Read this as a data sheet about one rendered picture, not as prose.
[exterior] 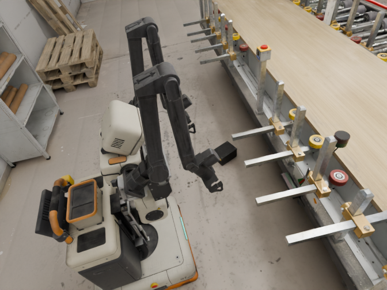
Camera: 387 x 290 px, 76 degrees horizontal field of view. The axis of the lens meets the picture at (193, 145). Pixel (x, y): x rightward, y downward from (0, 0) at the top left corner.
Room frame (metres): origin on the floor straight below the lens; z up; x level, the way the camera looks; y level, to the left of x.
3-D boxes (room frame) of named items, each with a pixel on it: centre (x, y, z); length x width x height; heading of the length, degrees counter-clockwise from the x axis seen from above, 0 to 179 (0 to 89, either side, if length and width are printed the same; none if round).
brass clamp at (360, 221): (0.40, -0.59, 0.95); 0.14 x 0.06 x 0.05; 3
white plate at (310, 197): (0.70, -0.55, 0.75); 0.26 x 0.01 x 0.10; 3
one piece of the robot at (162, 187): (0.84, 0.23, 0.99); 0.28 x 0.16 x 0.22; 8
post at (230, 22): (2.17, -0.51, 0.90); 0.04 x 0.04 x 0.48; 3
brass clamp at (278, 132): (1.15, -0.56, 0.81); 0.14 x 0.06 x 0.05; 3
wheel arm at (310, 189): (0.63, -0.47, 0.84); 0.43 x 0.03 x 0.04; 93
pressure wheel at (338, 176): (0.63, -0.67, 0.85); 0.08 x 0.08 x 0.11
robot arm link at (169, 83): (0.65, 0.03, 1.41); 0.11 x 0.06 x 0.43; 8
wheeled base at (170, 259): (0.80, 0.52, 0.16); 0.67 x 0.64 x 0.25; 98
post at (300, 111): (0.92, -0.57, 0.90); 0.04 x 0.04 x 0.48; 3
